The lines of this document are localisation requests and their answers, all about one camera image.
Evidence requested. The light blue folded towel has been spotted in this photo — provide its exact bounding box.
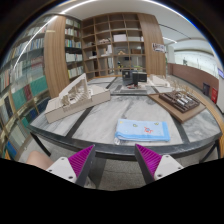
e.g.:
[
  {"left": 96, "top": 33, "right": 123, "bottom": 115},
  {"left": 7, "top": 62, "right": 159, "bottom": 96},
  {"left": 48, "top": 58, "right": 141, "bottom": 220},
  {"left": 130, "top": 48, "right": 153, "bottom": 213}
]
[{"left": 115, "top": 119, "right": 170, "bottom": 141}]

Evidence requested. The wooden open bookshelf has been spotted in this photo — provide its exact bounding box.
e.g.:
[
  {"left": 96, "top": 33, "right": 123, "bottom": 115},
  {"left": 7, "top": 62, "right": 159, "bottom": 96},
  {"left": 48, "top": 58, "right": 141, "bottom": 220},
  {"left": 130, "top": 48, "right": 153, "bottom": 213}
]
[{"left": 44, "top": 12, "right": 166, "bottom": 98}]

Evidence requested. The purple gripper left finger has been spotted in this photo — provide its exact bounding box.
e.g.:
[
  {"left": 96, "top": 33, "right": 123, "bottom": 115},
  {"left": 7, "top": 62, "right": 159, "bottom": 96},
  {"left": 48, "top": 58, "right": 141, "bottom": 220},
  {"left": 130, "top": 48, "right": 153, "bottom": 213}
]
[{"left": 47, "top": 145, "right": 96, "bottom": 187}]

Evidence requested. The person's bare knee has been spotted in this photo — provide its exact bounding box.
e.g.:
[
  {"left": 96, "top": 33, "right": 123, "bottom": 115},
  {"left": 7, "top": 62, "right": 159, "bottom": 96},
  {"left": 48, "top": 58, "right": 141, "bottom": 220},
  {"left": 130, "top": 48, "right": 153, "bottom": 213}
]
[{"left": 26, "top": 151, "right": 53, "bottom": 170}]

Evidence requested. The white architectural building model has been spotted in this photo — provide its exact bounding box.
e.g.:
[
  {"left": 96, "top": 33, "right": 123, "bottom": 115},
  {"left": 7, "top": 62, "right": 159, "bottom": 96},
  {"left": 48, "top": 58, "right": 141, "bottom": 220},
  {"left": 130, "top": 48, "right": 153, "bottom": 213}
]
[{"left": 45, "top": 73, "right": 111, "bottom": 123}]

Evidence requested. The grey marble table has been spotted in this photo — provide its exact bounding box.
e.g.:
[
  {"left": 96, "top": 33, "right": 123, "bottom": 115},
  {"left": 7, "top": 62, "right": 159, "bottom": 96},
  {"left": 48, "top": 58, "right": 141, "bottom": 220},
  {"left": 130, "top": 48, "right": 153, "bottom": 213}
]
[{"left": 29, "top": 77, "right": 223, "bottom": 160}]

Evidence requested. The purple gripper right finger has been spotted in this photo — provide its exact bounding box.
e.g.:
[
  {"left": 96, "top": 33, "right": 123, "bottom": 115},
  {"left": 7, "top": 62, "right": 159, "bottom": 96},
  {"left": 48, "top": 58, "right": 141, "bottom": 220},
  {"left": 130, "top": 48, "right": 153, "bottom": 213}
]
[{"left": 134, "top": 144, "right": 183, "bottom": 184}]

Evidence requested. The dark model on wooden board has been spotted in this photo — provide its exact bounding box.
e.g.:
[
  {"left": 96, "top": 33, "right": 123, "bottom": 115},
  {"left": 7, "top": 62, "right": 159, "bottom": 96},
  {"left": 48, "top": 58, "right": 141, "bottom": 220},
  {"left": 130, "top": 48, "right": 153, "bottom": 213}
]
[{"left": 149, "top": 91, "right": 206, "bottom": 123}]

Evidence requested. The left wall bookshelf with books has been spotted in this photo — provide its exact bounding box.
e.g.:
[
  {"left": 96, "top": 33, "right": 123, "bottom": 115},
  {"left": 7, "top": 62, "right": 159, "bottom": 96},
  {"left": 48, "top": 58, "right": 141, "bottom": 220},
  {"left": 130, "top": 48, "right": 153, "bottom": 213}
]
[{"left": 0, "top": 18, "right": 49, "bottom": 160}]

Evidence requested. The small white architectural model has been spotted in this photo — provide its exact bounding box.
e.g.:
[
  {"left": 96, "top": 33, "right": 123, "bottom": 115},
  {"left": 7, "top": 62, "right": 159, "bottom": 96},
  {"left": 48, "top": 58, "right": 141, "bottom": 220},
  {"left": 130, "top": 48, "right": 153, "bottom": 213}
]
[{"left": 147, "top": 74, "right": 170, "bottom": 88}]

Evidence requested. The black box on table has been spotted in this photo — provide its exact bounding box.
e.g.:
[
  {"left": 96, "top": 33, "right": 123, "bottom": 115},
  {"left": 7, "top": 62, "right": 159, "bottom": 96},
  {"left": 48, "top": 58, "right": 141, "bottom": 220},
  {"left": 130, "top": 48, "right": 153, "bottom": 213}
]
[{"left": 122, "top": 70, "right": 147, "bottom": 86}]

